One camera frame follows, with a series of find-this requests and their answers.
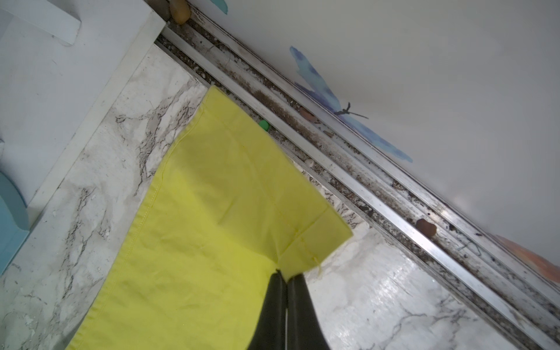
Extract yellow-green long pants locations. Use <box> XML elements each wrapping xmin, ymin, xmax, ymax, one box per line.
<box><xmin>69</xmin><ymin>88</ymin><xmax>352</xmax><ymax>349</ymax></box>

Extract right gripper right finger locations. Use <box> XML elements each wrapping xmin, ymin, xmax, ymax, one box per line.
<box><xmin>287</xmin><ymin>274</ymin><xmax>330</xmax><ymax>350</ymax></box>

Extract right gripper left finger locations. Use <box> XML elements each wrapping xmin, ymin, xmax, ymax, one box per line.
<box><xmin>248</xmin><ymin>271</ymin><xmax>287</xmax><ymax>350</ymax></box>

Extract light blue round object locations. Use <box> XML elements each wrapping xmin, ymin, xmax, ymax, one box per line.
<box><xmin>0</xmin><ymin>174</ymin><xmax>30</xmax><ymax>274</ymax></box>

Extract white small shelf stool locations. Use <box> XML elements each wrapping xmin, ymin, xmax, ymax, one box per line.
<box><xmin>1</xmin><ymin>1</ymin><xmax>165</xmax><ymax>207</ymax></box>

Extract small green ball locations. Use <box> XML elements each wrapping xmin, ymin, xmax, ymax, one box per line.
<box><xmin>258</xmin><ymin>120</ymin><xmax>270</xmax><ymax>131</ymax></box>

